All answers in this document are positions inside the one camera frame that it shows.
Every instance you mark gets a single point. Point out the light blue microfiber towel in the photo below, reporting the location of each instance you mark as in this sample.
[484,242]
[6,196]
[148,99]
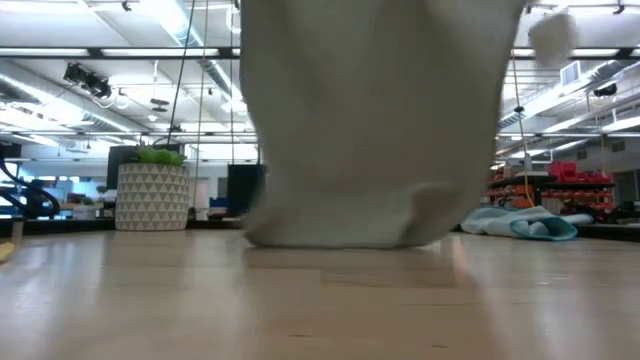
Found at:
[530,227]

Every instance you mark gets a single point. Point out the succulent in patterned white pot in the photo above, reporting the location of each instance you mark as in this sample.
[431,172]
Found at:
[152,200]

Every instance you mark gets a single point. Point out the yellow microfiber towel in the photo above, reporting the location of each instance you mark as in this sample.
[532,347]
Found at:
[5,250]

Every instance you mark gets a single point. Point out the black ceiling camera rig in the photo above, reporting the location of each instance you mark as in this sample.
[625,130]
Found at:
[87,80]

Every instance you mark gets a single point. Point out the shelf with red bins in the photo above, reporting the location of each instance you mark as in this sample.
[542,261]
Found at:
[575,185]

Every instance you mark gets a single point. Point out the small black ceiling fixture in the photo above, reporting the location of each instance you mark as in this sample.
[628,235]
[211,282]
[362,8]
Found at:
[605,90]

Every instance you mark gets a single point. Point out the grey waffle microfiber towel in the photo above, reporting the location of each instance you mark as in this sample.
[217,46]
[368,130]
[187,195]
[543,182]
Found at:
[370,125]

